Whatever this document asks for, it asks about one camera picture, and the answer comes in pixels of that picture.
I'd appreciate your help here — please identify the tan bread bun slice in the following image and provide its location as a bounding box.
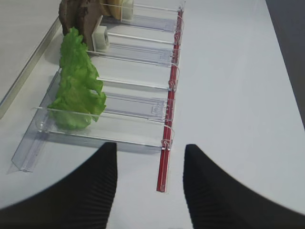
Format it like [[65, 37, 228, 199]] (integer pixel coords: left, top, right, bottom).
[[99, 0, 123, 20]]

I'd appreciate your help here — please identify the red rack front strip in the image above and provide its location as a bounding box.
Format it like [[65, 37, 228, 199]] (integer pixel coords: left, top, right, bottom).
[[156, 8, 184, 193]]

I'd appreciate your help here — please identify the brown meat patty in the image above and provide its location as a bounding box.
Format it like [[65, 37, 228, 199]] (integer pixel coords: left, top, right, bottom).
[[77, 0, 102, 51], [59, 0, 82, 36]]

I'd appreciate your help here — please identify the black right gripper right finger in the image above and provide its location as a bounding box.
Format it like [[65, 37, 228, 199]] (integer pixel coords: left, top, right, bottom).
[[183, 144, 305, 229]]

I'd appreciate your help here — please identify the clear acrylic right rack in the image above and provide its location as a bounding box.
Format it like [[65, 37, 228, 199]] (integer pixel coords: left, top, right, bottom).
[[11, 0, 185, 172]]

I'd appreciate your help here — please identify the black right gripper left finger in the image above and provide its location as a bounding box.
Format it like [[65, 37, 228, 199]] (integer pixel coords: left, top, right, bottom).
[[0, 142, 117, 229]]

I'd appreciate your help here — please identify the green lettuce leaf in rack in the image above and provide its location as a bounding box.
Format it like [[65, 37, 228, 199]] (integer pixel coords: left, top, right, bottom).
[[48, 27, 106, 130]]

